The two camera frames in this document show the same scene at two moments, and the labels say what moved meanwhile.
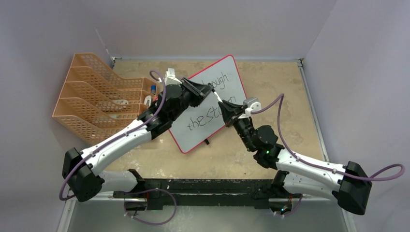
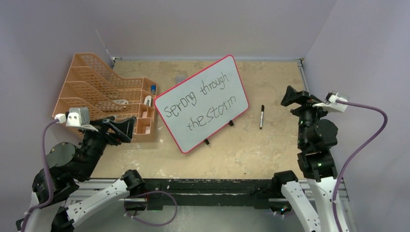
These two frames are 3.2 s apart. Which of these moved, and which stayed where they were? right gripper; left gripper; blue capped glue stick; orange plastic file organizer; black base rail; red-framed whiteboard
Moved: right gripper; left gripper
Stayed: red-framed whiteboard; black base rail; blue capped glue stick; orange plastic file organizer
